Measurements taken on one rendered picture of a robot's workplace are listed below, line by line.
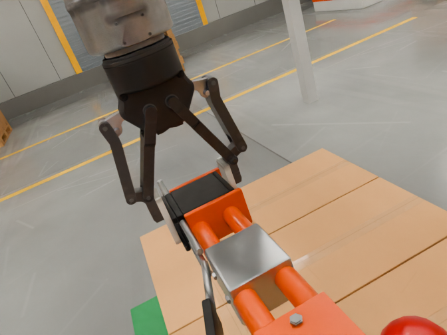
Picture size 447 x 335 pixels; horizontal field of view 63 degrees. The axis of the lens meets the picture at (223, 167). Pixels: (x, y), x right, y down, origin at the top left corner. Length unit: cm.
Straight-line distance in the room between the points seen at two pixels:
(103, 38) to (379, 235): 115
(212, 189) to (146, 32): 20
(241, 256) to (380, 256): 96
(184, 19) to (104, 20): 976
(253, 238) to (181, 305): 97
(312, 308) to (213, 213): 18
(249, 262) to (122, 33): 23
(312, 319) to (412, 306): 88
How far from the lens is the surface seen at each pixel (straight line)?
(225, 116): 42
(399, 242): 132
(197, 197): 44
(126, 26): 35
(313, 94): 400
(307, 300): 30
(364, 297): 117
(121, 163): 40
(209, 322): 30
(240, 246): 36
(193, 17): 1018
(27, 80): 994
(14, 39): 988
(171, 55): 38
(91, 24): 36
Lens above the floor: 145
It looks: 27 degrees down
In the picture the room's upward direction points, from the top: 19 degrees counter-clockwise
